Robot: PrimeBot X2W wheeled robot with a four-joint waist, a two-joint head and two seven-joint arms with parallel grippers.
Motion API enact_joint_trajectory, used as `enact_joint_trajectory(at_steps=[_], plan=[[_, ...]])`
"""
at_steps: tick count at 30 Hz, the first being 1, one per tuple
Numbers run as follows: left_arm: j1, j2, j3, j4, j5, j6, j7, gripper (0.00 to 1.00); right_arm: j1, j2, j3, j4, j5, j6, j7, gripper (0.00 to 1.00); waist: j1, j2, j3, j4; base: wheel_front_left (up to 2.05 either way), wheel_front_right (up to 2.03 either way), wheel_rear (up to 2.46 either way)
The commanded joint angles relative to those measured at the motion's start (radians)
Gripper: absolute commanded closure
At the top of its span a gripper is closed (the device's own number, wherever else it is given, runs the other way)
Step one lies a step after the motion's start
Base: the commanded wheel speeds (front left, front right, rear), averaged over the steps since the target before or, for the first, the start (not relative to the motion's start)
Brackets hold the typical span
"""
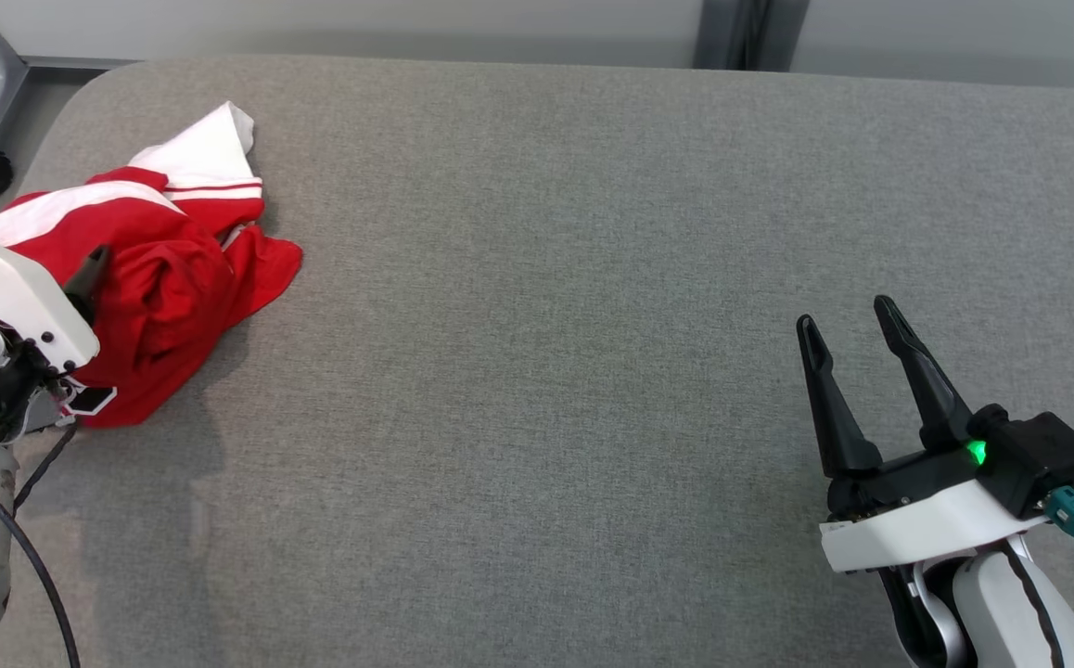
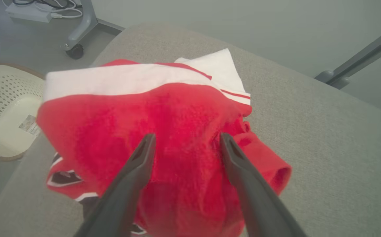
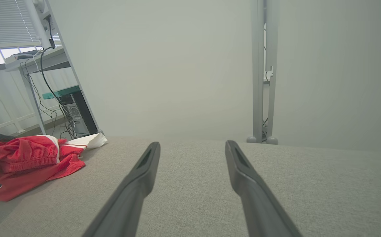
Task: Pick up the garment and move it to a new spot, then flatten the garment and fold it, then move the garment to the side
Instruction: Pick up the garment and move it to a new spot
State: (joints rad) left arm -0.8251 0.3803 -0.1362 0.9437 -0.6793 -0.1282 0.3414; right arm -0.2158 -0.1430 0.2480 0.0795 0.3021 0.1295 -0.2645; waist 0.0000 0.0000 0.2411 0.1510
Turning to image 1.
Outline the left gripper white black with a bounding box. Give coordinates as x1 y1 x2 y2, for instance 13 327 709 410
0 234 113 426

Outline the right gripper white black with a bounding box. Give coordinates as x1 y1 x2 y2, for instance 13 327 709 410
796 295 1053 574

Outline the red basketball jersey with numbers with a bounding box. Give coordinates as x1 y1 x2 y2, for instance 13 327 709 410
64 100 304 430

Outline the grey fabric sofa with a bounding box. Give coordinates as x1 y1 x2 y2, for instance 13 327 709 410
0 54 1074 668

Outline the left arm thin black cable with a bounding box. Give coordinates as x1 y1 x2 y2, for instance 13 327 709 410
0 419 83 668

